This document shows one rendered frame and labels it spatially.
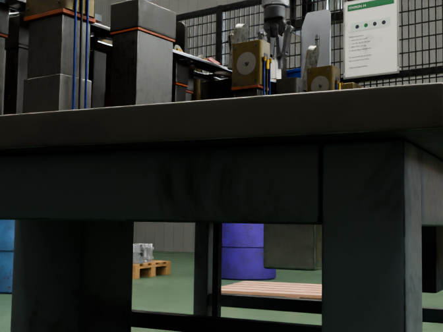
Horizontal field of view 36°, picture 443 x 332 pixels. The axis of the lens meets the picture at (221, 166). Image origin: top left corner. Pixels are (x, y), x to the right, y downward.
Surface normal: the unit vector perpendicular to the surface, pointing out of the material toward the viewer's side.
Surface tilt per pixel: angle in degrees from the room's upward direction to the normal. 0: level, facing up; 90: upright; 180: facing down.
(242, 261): 90
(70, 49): 90
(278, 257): 90
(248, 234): 90
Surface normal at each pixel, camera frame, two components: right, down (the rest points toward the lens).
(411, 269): 0.90, -0.02
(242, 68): -0.58, -0.07
